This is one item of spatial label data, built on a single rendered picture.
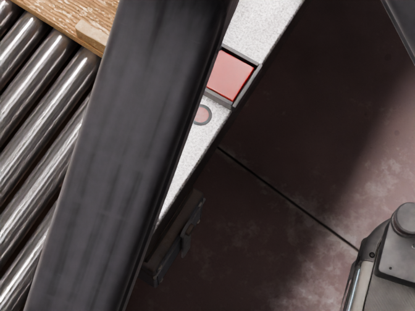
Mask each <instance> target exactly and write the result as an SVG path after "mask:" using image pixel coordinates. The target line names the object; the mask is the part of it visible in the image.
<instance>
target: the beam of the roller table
mask: <svg viewBox="0 0 415 311"><path fill-rule="evenodd" d="M311 1H312V0H239V3H238V5H237V8H236V11H235V13H234V15H233V17H232V19H231V22H230V24H229V26H228V29H227V32H226V34H225V36H224V40H223V43H224V44H226V45H227V46H229V47H231V48H233V49H235V50H236V51H238V52H240V53H242V54H244V55H246V56H248V57H249V58H251V59H253V60H255V61H256V62H259V63H260V64H262V65H263V67H262V72H261V73H260V74H259V76H258V77H257V79H256V81H255V82H254V84H253V85H252V87H251V88H250V90H249V91H248V93H247V95H246V96H245V98H244V99H243V101H242V102H241V104H240V105H239V107H238V109H237V110H236V112H232V110H229V109H227V108H226V107H224V106H222V105H220V104H218V103H216V102H215V101H213V100H212V99H209V98H208V97H206V96H204V95H203V97H202V100H201V103H200V104H204V105H206V106H208V107H209V108H210V109H211V111H212V119H211V121H210V122H209V123H208V124H206V125H203V126H198V125H195V124H194V123H193V125H192V127H191V130H190V133H189V135H188V139H187V141H186V144H185V147H184V149H183V152H182V155H181V158H180V161H179V163H178V166H177V169H176V171H175V175H174V177H173V180H172V182H171V185H170V188H169V191H168V193H167V197H166V199H165V202H164V205H163V207H162V210H161V213H160V216H159V222H157V224H156V227H155V229H154V232H153V235H152V238H151V240H150V243H149V246H148V249H147V251H146V254H145V257H144V260H143V262H144V261H145V258H146V257H147V256H148V254H149V253H150V251H151V249H152V248H153V246H154V245H155V243H156V241H157V240H158V239H159V237H160V235H161V234H162V232H163V231H164V229H165V228H166V226H167V225H168V223H169V222H170V220H171V218H172V217H173V216H174V213H175V212H176V211H177V209H178V208H179V206H180V204H181V203H182V201H183V200H184V198H185V197H186V195H187V194H188V192H189V190H190V189H191V187H192V186H193V184H194V183H195V181H196V180H197V178H198V177H199V175H200V173H201V172H202V171H203V169H204V167H205V166H206V164H207V163H208V161H209V159H210V158H211V156H212V155H213V153H214V152H215V150H216V149H217V147H218V145H219V144H220V142H221V141H222V139H223V138H224V136H225V135H226V133H227V132H228V130H229V128H230V127H231V126H232V124H233V122H234V121H235V119H236V118H237V116H238V114H239V113H240V111H241V110H242V108H243V107H244V105H245V104H246V102H247V100H248V99H249V97H250V96H251V95H252V93H253V91H254V90H255V88H256V87H257V85H258V83H259V82H260V81H261V79H262V77H263V76H264V74H265V73H266V71H267V69H268V68H269V67H270V65H271V63H272V62H273V60H274V59H275V57H276V55H277V54H278V53H279V51H280V50H281V48H282V46H283V45H284V43H285V42H286V40H287V39H288V37H289V36H290V34H291V32H292V31H293V29H294V28H295V26H296V24H297V23H298V22H299V20H300V18H301V17H302V15H303V14H304V12H305V11H306V9H307V8H308V6H309V5H310V3H311Z"/></svg>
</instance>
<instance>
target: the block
mask: <svg viewBox="0 0 415 311"><path fill-rule="evenodd" d="M75 31H76V34H77V36H78V37H79V38H81V39H82V40H84V41H86V42H87V43H90V44H91V45H92V46H94V47H95V48H96V49H98V50H100V51H102V52H104V49H105V47H106V43H107V39H108V37H109V36H108V35H106V34H105V33H103V32H101V31H99V30H97V29H95V28H94V27H92V26H91V25H89V24H88V23H86V22H85V21H84V20H82V19H81V20H80V21H79V22H78V23H77V24H76V26H75Z"/></svg>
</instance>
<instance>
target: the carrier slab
mask: <svg viewBox="0 0 415 311"><path fill-rule="evenodd" d="M10 1H12V2H14V3H15V4H16V5H18V6H20V7H21V8H23V9H25V10H26V11H28V12H29V13H31V14H33V15H34V16H36V17H38V18H39V19H41V20H42V21H44V22H45V23H47V24H48V25H50V26H52V27H53V28H55V29H57V30H58V31H60V32H61V33H63V34H65V35H66V36H68V37H69V38H71V39H72V40H74V41H76V42H77V43H78V44H81V45H82V46H83V47H85V48H87V49H88V50H90V51H91V52H93V53H95V54H96V55H98V56H99V57H101V58H102V56H103V52H102V51H100V50H98V49H96V48H95V47H94V46H92V45H91V44H90V43H87V42H86V41H84V40H82V39H81V38H79V37H78V36H77V34H76V31H75V26H76V24H77V23H78V22H79V21H80V20H81V19H82V20H84V21H85V22H86V23H88V24H89V25H91V26H92V27H94V28H95V29H97V30H99V31H101V32H103V33H105V34H106V35H108V36H109V34H110V30H111V27H112V24H113V21H114V17H115V13H116V10H117V6H118V3H119V0H10Z"/></svg>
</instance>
